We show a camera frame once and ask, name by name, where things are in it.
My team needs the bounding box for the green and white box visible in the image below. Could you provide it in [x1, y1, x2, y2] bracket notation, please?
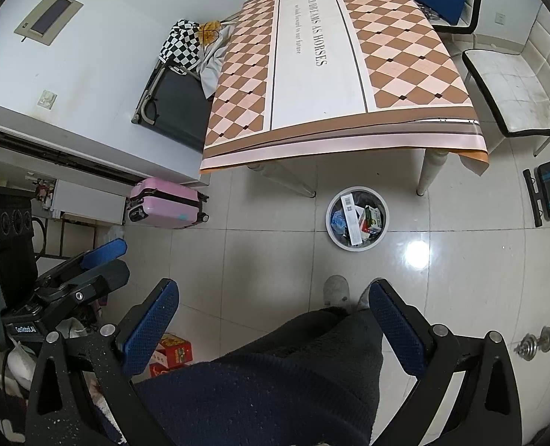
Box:
[359, 204, 383, 235]

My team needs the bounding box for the yellow plush item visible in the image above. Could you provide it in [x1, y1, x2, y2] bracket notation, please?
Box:
[199, 21, 222, 45]

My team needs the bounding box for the grey cloth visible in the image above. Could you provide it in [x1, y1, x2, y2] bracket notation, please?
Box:
[196, 23, 236, 99]

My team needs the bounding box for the white round trash bin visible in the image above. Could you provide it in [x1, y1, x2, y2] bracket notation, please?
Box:
[326, 187, 390, 252]

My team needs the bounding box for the white barcode box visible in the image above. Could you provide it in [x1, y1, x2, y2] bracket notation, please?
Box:
[341, 191, 364, 247]

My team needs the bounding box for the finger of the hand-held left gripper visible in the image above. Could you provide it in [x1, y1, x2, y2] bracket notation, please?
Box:
[77, 238, 128, 271]
[82, 260, 131, 296]

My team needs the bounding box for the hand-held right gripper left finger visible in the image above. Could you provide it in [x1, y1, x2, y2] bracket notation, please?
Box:
[25, 278, 181, 446]

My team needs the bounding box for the black white checkered cloth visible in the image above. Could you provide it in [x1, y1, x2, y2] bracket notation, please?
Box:
[158, 19, 206, 75]

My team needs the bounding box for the red printed cardboard box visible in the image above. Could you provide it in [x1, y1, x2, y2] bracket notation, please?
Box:
[149, 333, 194, 379]

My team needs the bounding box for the grey slipper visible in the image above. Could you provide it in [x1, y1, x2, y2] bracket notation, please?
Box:
[356, 283, 373, 312]
[324, 275, 351, 310]

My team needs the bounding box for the beige wall panel box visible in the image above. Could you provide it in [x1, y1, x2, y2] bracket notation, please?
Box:
[15, 0, 84, 47]

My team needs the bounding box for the metal dumbbell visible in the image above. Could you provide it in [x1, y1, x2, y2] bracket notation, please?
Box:
[517, 326, 550, 362]

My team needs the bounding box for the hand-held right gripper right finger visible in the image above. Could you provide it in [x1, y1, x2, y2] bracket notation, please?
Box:
[368, 278, 536, 446]

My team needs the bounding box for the diamond pattern tablecloth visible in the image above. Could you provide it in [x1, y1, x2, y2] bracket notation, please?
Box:
[199, 0, 490, 177]

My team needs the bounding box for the white low cabinet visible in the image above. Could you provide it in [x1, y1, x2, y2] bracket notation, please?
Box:
[52, 179, 128, 224]

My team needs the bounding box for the pink suitcase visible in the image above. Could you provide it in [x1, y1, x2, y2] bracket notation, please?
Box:
[127, 177, 209, 229]

